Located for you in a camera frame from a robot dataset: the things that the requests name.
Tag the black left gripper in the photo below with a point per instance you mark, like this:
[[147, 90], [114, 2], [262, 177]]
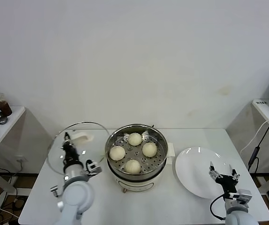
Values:
[[71, 155]]

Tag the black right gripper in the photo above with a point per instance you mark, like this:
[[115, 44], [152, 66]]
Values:
[[227, 182]]

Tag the white steamed baozi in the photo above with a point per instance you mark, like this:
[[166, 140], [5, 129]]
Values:
[[149, 149], [132, 166], [117, 153], [134, 138]]

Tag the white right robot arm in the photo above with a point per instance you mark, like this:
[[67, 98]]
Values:
[[237, 216]]

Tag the perforated steel steamer basket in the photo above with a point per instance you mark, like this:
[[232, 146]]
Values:
[[159, 140]]

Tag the white round plate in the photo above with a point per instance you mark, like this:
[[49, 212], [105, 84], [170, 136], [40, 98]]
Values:
[[195, 173]]

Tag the white side table with cup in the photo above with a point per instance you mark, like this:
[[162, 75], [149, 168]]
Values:
[[9, 126]]

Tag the white side table with laptop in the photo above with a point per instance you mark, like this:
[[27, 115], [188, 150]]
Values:
[[263, 112]]

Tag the cream electric cooker pot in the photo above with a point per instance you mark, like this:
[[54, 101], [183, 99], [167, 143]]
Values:
[[134, 184]]

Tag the small printed table label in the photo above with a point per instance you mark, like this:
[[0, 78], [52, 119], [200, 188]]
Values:
[[261, 102]]

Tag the black cooker power plug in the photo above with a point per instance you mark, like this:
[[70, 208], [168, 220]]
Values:
[[152, 126]]

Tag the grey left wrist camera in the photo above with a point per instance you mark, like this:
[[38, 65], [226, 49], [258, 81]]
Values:
[[93, 167]]

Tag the white wall outlet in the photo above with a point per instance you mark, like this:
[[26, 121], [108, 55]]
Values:
[[20, 159]]

